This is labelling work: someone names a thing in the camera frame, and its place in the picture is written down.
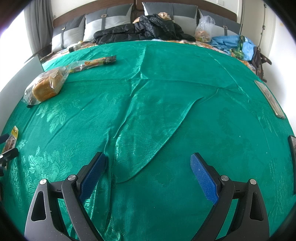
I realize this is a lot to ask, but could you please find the yellow brown snack packet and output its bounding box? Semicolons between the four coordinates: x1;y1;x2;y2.
1;126;19;153

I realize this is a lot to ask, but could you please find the clear plastic bag of snacks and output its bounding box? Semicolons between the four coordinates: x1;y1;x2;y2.
194;16;215;43

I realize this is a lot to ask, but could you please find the white storage box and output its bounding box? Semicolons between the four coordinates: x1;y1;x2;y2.
0;56;44;133

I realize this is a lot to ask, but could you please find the bagged bread loaf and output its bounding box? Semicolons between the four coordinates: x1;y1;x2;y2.
23;66;70;105

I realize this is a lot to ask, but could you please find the patterned-case smartphone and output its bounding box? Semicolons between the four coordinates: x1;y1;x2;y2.
254;80;285;119

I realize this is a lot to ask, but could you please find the far left grey pillow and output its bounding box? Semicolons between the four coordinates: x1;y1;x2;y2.
52;15;85;52

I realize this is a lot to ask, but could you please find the grey pillow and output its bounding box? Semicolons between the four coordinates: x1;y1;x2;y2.
142;2;199;36
83;4;133;41
52;15;85;52
199;9;240;37

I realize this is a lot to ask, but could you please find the long black-tipped snack pack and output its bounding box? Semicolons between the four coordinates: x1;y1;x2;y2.
67;55;116;73

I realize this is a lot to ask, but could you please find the grey curtain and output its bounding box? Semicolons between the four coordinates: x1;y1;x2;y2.
24;0;53;54

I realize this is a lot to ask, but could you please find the green satin bedspread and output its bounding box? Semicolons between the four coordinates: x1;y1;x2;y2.
1;41;295;240

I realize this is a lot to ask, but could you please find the wooden chair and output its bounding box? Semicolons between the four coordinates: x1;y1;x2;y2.
251;46;272;83

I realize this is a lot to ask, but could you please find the blue cloth pile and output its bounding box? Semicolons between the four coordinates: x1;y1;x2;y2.
210;35;256;61

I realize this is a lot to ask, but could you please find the black puffer jacket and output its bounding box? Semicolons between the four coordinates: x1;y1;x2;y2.
92;14;195;45

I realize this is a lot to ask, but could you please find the brown headboard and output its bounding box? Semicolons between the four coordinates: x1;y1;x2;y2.
51;0;237;28

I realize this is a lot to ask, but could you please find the far right grey pillow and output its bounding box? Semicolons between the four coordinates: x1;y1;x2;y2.
199;9;240;37

